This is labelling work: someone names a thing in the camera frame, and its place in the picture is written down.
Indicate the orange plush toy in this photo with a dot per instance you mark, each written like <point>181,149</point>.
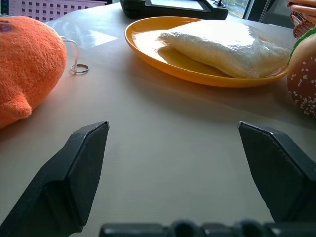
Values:
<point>27,66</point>

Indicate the clear plastic sheet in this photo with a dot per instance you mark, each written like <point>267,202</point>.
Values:
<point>81,30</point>

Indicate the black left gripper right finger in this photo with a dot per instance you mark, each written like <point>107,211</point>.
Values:
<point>279,172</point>

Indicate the woven wicker basket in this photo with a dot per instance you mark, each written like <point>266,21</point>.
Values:
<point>302,18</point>

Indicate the clear plastic bag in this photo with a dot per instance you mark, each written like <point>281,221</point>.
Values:
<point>222,51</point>

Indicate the toy hamburger with sesame bun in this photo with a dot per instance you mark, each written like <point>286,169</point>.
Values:
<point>303,79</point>

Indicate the black controller with screen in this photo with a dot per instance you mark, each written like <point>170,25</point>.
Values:
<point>172,8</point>

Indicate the orange plastic plate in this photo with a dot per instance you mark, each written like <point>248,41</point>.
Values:
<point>172,61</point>

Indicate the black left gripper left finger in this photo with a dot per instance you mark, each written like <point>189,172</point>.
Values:
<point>64,177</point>

